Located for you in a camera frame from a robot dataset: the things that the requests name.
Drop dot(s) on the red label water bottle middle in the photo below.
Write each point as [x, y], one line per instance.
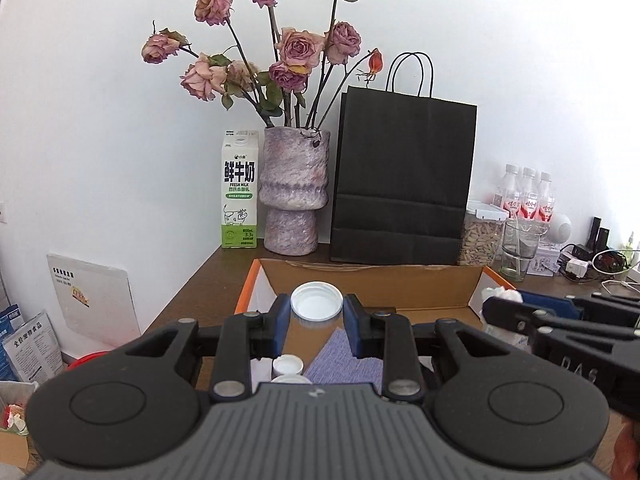
[528, 195]

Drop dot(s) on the crumpled white tissue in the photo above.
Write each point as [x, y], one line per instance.
[506, 316]

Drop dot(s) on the clear jar with seeds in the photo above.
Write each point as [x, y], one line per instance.
[482, 233]

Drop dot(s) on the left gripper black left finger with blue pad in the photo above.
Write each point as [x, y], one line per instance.
[143, 399]

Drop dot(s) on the white round speaker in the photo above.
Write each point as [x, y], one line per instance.
[559, 229]

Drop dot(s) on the green white milk carton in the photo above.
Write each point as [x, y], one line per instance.
[239, 188]

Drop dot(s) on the white plastic jar lid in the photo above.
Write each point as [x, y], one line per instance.
[287, 364]
[316, 301]

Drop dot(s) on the purple speckled ceramic vase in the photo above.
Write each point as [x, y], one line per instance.
[293, 188]

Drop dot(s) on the red orange cardboard box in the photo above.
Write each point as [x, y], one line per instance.
[238, 281]

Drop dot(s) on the red label water bottle left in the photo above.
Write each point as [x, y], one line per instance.
[507, 195]

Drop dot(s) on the clear drinking glass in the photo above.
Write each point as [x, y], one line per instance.
[520, 242]

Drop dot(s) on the red plastic bucket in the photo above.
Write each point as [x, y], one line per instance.
[85, 359]

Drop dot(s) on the red label water bottle right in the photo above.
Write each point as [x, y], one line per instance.
[545, 198]

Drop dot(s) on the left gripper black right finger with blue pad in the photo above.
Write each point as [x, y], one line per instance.
[491, 401]

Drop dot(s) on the white wall switch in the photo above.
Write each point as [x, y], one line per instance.
[1, 212]

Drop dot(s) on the red label water bottle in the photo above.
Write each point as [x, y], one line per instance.
[545, 198]
[507, 195]
[528, 195]

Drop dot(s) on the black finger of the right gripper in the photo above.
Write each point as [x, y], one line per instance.
[593, 316]

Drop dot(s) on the black paper shopping bag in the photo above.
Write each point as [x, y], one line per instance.
[403, 173]

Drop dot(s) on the white printed paper package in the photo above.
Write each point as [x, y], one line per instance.
[33, 350]

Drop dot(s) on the white plastic jar with label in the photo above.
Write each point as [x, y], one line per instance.
[292, 379]

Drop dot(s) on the purple patterned cloth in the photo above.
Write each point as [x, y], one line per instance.
[335, 364]

